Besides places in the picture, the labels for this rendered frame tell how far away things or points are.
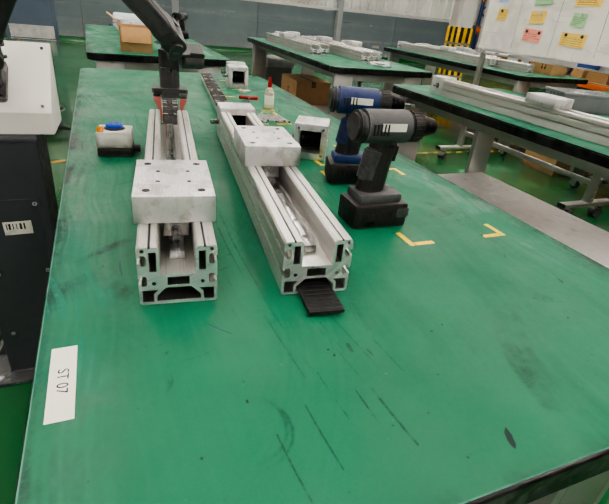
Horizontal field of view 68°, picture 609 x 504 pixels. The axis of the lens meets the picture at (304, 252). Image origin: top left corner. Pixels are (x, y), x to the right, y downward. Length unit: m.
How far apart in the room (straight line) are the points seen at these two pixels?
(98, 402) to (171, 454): 0.10
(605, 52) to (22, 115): 3.36
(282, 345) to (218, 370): 0.09
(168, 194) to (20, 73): 0.92
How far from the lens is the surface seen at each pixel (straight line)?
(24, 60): 1.54
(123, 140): 1.21
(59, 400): 0.53
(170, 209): 0.65
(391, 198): 0.90
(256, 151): 0.90
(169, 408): 0.50
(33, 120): 1.44
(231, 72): 2.29
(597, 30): 3.85
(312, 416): 0.49
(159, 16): 1.34
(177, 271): 0.62
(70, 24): 12.28
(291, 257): 0.63
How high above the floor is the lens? 1.14
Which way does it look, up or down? 28 degrees down
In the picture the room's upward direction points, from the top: 6 degrees clockwise
